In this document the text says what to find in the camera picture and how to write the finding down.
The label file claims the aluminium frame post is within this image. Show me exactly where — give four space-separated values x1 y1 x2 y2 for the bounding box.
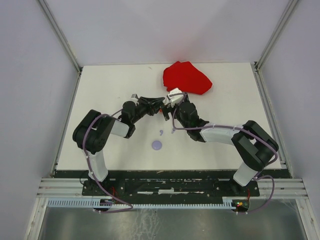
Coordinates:
37 0 83 74
253 0 301 71

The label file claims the left aluminium frame post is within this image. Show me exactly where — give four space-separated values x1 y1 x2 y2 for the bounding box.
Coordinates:
37 0 83 74

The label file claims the red cloth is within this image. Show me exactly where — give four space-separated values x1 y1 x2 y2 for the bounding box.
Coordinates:
162 61 213 95

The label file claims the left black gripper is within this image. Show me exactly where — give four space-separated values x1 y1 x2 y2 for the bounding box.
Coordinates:
131 96 166 124

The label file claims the white cable duct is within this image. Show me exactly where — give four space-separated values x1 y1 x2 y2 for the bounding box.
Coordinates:
46 196 238 209

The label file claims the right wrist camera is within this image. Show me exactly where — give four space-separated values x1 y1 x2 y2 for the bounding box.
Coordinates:
165 88 185 107

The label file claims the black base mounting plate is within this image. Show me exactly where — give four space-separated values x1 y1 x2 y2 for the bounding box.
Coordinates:
82 170 260 205

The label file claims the white earbud charging case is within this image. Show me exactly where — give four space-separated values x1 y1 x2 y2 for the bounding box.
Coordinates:
162 97 170 105

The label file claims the aluminium frame rail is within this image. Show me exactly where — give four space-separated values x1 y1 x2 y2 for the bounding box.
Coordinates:
36 178 308 200

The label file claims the right aluminium frame post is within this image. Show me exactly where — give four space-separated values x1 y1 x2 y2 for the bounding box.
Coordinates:
253 0 301 71

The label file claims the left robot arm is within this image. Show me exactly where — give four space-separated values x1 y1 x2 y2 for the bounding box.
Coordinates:
72 94 165 195

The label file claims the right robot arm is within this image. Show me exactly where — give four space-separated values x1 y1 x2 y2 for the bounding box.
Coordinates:
162 100 279 196

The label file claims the purple earbud charging case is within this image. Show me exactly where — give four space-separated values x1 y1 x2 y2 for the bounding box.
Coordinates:
151 140 163 151

